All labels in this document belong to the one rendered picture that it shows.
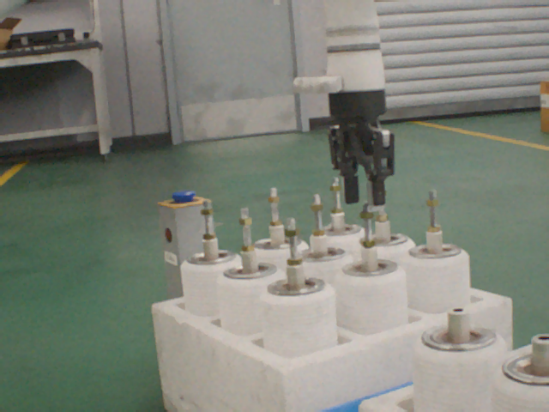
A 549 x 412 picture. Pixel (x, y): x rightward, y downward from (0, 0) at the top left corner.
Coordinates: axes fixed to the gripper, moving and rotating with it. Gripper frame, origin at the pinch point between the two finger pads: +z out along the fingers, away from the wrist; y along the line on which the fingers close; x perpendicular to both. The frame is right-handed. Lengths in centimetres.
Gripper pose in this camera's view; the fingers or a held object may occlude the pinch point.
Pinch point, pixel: (363, 196)
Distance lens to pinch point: 112.2
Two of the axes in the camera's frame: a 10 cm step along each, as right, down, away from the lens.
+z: 0.8, 9.8, 1.7
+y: -4.0, -1.3, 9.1
